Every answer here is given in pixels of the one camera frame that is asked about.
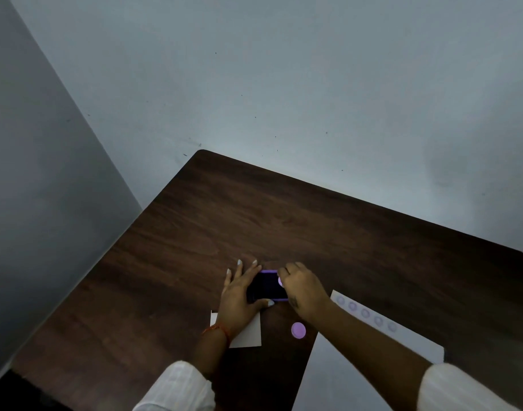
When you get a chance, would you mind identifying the person's left hand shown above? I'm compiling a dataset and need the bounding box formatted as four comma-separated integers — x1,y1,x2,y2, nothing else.
209,259,275,338

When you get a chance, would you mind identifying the person's right hand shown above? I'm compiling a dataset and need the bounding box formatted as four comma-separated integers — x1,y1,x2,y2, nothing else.
278,262,331,322

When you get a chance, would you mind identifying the black phone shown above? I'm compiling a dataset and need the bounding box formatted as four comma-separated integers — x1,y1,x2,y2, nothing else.
246,270,288,305

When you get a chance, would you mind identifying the person's left forearm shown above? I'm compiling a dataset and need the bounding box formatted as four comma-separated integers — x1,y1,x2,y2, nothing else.
189,327,233,382

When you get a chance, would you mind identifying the small white paper card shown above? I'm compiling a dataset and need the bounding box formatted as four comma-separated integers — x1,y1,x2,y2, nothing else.
209,311,262,349

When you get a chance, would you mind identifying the white sticker backing sheet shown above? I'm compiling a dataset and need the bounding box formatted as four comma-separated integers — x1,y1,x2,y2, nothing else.
291,289,445,411

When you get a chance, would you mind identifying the white shirt sleeve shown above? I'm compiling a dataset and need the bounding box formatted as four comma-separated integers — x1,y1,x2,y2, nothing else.
416,362,523,411
132,360,217,411

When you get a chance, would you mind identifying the red thread bracelet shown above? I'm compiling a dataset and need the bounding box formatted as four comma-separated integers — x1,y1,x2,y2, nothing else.
202,323,232,348

